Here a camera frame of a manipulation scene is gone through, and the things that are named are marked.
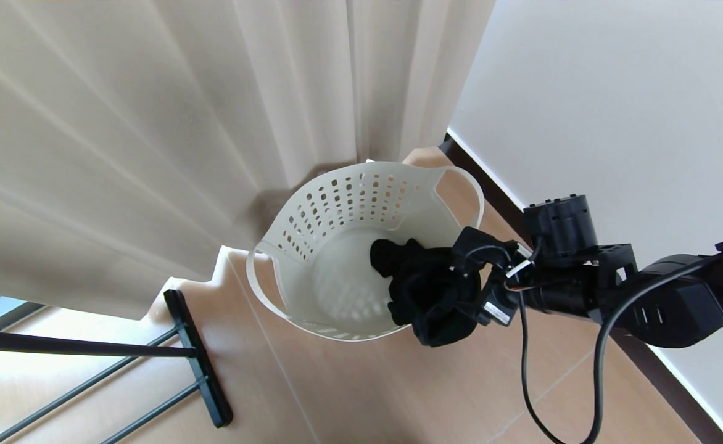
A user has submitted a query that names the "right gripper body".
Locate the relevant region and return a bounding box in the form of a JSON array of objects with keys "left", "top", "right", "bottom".
[{"left": 479, "top": 271, "right": 603, "bottom": 327}]

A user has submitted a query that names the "black garment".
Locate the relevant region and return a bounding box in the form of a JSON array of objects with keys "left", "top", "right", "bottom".
[{"left": 370, "top": 237, "right": 482, "bottom": 347}]

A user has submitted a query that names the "white laundry basket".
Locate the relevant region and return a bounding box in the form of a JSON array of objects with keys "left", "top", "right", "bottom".
[{"left": 246, "top": 162, "right": 484, "bottom": 342}]

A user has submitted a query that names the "black clothes rack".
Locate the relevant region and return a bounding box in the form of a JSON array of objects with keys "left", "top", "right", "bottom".
[{"left": 0, "top": 289, "right": 234, "bottom": 444}]

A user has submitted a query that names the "beige curtain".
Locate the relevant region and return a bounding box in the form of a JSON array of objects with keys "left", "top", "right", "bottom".
[{"left": 0, "top": 0, "right": 496, "bottom": 320}]

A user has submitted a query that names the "black cable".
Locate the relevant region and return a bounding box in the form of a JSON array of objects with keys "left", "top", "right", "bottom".
[{"left": 519, "top": 244, "right": 723, "bottom": 444}]

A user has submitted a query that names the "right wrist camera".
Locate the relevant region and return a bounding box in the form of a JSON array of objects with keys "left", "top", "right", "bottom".
[{"left": 451, "top": 227, "right": 523, "bottom": 272}]

